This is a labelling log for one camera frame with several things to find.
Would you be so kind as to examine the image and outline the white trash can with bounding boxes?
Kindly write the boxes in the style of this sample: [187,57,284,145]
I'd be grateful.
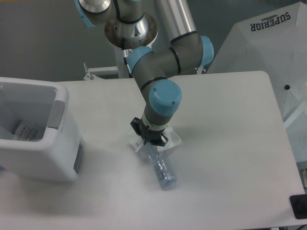
[0,77,83,182]

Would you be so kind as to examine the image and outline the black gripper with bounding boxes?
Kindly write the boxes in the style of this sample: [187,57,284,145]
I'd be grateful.
[130,117,168,147]

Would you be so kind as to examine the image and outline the paper trash in bin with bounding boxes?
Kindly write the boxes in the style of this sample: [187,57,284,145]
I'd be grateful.
[13,120,45,142]

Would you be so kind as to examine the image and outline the white metal base frame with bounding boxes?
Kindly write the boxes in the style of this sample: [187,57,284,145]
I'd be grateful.
[83,62,207,80]

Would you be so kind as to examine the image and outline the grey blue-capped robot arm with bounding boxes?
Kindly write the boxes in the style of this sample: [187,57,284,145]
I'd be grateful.
[75,0,214,146]

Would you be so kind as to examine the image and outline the clear plastic water bottle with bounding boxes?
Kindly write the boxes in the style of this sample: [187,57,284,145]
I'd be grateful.
[145,143,177,191]

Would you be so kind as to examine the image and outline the black device at table corner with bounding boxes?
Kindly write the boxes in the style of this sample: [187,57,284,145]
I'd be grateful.
[289,194,307,219]

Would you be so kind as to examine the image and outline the white plastic packaging bag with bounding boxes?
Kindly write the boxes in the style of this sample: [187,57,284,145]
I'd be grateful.
[128,124,182,152]

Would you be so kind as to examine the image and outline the white superior umbrella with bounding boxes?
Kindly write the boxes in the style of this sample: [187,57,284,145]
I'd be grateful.
[208,2,307,118]

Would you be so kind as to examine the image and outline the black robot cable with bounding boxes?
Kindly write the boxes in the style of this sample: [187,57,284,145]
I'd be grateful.
[121,38,134,79]

